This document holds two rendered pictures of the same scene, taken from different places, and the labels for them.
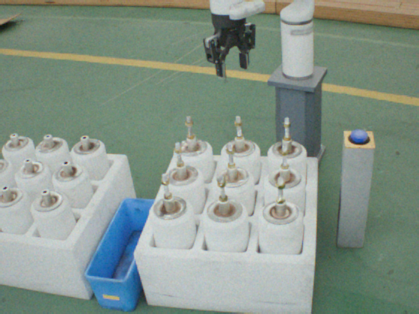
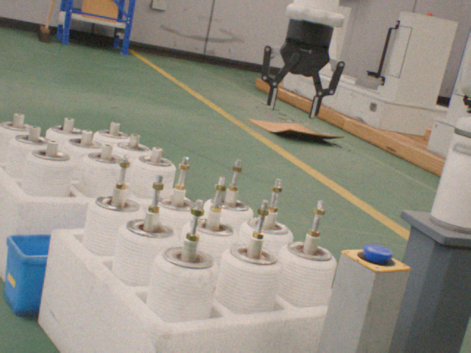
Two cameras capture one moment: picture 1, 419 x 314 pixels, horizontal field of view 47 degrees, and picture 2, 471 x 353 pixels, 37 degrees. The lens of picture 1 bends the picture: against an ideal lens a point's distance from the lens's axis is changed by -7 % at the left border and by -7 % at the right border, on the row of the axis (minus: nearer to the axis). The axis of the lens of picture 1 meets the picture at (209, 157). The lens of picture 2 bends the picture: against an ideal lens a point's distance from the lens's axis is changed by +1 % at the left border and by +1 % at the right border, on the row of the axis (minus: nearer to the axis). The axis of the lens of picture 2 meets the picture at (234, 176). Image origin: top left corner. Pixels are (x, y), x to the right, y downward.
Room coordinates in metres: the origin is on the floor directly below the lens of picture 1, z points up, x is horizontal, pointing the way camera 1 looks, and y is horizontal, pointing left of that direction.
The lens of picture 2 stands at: (0.09, -0.76, 0.61)
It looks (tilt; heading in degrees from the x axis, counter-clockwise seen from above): 13 degrees down; 39
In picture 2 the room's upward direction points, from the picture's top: 12 degrees clockwise
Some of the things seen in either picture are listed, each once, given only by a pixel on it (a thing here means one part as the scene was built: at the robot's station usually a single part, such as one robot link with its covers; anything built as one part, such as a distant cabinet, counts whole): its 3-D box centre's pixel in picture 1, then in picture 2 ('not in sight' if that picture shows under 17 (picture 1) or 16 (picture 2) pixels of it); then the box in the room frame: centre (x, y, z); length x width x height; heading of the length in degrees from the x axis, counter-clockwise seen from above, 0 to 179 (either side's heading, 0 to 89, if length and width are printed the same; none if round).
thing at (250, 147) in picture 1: (240, 148); (268, 226); (1.06, -0.08, 0.25); 0.08 x 0.08 x 0.01
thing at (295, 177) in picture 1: (284, 178); (253, 255); (0.92, -0.16, 0.25); 0.08 x 0.08 x 0.01
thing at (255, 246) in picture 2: (284, 173); (255, 247); (0.92, -0.16, 0.26); 0.02 x 0.02 x 0.03
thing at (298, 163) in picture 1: (287, 179); (297, 302); (1.03, -0.19, 0.16); 0.10 x 0.10 x 0.18
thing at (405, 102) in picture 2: not in sight; (368, 59); (4.59, 1.85, 0.45); 1.61 x 0.57 x 0.74; 60
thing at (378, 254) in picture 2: (359, 137); (377, 255); (0.95, -0.35, 0.32); 0.04 x 0.04 x 0.02
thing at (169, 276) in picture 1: (236, 229); (193, 315); (0.95, -0.05, 0.09); 0.39 x 0.39 x 0.18; 76
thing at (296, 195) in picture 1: (284, 209); (241, 309); (0.92, -0.16, 0.16); 0.10 x 0.10 x 0.18
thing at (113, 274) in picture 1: (129, 253); (87, 272); (0.93, 0.23, 0.06); 0.30 x 0.11 x 0.12; 165
